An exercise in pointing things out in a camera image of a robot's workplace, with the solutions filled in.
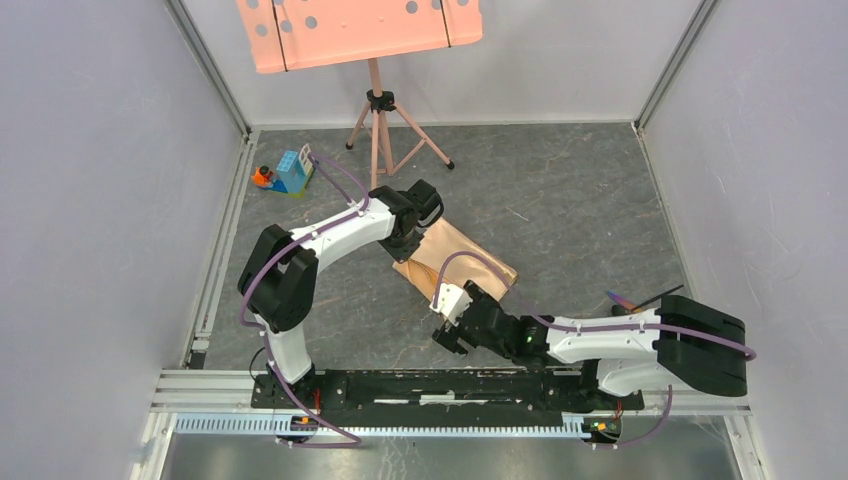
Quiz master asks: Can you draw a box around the colourful toy brick house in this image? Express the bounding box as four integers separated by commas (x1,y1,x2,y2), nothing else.
270,143,314,198

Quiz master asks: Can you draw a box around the iridescent rainbow utensil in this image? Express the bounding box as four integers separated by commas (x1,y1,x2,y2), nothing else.
607,291,636,311

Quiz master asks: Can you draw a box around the orange toy figure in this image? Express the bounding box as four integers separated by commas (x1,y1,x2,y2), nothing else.
252,165,274,189

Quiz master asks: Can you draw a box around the pink music stand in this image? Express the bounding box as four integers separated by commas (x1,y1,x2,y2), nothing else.
236,0,483,184

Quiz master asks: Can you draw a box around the aluminium frame rail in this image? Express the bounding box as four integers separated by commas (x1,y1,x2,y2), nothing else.
150,370,752,417

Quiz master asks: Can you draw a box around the black handled utensil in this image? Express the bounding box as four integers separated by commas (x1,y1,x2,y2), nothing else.
610,284,685,316

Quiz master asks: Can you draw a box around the peach satin napkin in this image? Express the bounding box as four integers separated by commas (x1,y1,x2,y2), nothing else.
392,218,518,301

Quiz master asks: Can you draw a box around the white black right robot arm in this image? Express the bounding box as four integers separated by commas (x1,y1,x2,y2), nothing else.
430,282,755,408

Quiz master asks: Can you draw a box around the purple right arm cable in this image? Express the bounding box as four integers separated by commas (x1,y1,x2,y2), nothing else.
433,250,758,450

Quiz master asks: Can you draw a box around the grey slotted cable duct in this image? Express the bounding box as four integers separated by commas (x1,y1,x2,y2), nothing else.
173,413,590,440

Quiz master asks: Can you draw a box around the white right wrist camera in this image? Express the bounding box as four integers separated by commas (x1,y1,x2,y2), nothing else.
430,283,472,326

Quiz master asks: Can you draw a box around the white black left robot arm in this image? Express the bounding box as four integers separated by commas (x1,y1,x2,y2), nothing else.
237,180,444,408

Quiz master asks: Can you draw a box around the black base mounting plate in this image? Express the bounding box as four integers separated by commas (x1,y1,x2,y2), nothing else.
250,367,645,428

